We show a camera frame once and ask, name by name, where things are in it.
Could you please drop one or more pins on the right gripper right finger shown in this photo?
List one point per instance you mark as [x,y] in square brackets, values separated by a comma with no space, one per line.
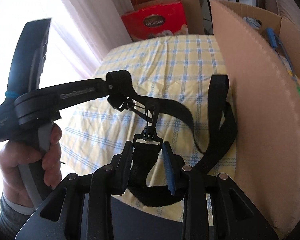
[172,165]

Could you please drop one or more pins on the yellow blue checkered cloth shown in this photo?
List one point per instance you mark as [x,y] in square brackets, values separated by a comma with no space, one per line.
[171,67]

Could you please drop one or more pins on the red cookie gift box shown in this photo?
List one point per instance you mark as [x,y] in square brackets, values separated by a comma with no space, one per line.
[156,21]

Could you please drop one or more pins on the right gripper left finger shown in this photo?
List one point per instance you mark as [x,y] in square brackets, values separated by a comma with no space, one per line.
[123,166]

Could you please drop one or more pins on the person left hand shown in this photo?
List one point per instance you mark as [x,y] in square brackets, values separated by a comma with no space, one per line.
[28,175]

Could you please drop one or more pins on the white sheer curtain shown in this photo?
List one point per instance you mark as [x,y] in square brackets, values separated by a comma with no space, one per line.
[82,32]

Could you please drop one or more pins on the large open cardboard box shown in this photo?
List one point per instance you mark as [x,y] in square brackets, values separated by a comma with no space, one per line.
[267,109]

